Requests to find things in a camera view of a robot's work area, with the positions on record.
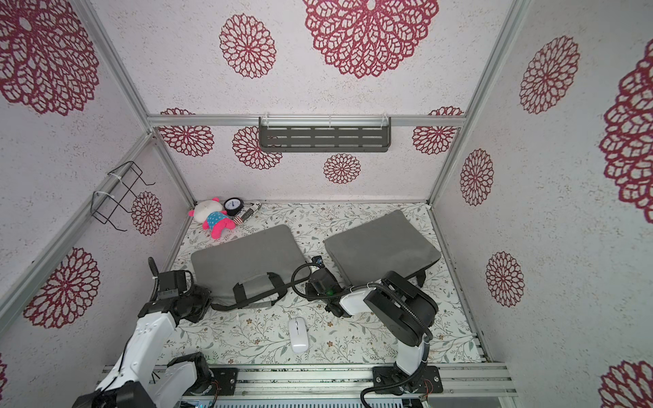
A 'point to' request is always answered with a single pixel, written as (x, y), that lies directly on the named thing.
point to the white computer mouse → (298, 335)
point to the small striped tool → (241, 218)
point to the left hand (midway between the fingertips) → (214, 296)
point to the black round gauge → (233, 206)
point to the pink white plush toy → (210, 213)
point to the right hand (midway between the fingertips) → (308, 279)
